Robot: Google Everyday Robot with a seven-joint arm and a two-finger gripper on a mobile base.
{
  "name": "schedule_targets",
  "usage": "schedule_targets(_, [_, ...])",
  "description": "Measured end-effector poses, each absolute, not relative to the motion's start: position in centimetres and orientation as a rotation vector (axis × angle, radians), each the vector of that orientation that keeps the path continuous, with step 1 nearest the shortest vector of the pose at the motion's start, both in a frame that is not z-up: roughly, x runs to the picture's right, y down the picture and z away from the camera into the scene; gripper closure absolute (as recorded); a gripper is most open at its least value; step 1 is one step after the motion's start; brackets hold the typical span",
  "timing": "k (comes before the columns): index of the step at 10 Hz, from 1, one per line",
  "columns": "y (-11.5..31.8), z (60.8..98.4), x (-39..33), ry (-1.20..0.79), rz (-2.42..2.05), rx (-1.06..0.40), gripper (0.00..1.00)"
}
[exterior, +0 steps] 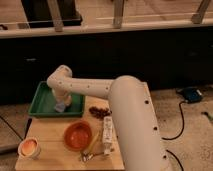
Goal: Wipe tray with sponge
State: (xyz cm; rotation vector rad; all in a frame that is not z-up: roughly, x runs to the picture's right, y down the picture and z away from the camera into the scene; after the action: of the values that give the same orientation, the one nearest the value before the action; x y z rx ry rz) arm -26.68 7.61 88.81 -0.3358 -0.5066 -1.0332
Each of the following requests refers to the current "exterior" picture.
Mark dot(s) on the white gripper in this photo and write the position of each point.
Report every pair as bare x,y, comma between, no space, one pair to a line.
62,96

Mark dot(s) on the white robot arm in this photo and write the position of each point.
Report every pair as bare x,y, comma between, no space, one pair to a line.
133,116

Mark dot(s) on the green plastic tray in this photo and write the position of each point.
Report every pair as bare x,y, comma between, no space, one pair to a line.
43,104

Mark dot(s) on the orange bowl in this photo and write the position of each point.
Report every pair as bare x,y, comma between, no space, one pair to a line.
77,136

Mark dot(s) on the bunch of dark grapes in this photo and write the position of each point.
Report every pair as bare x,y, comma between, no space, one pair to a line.
99,113

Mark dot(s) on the yellow stick utensil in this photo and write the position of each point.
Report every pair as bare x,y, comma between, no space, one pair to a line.
94,140

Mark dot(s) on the white cup orange inside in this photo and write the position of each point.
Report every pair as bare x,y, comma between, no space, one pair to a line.
29,148

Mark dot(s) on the metal spoon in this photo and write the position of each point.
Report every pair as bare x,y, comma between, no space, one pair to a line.
87,157

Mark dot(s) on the wooden railing beam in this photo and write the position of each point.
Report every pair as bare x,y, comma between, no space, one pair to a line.
102,28

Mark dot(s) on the blue power box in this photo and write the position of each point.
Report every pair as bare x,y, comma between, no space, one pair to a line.
191,94

